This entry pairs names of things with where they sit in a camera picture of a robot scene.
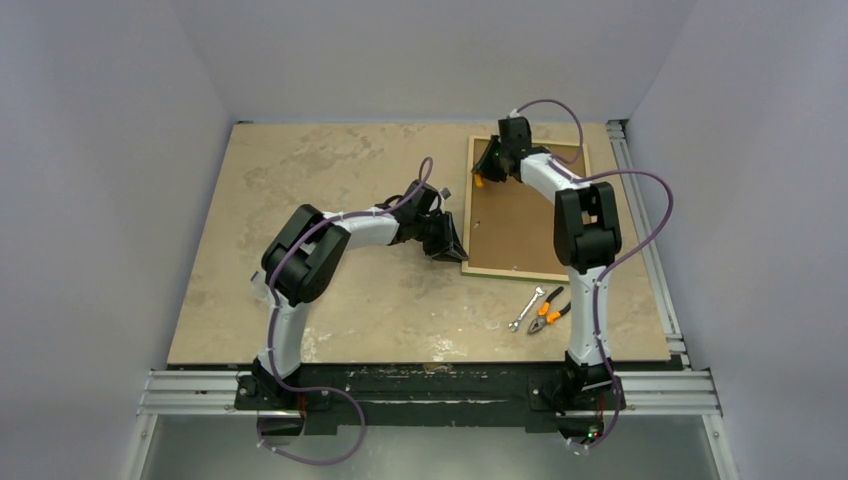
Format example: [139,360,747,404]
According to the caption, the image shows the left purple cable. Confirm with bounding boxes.
[263,156,435,399]

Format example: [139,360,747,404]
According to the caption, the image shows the green picture frame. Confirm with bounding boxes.
[461,173,568,283]

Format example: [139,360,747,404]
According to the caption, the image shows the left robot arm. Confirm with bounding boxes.
[252,180,468,409]

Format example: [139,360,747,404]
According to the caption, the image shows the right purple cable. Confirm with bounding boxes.
[515,99,675,372]

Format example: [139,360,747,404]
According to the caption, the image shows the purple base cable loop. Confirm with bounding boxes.
[255,385,370,466]

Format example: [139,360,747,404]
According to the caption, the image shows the clear plastic screw box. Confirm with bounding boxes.
[250,271,270,303]

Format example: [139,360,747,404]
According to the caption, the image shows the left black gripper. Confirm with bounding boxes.
[413,212,466,264]

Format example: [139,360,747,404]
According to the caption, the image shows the aluminium frame rail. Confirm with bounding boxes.
[135,369,266,419]

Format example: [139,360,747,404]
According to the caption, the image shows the orange black pliers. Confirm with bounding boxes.
[527,286,572,335]

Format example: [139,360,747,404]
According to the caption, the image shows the small silver wrench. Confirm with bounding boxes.
[508,286,546,332]

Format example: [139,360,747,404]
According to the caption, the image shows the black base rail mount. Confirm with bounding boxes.
[235,360,626,443]

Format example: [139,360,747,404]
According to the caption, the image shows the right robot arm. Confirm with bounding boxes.
[472,113,623,407]

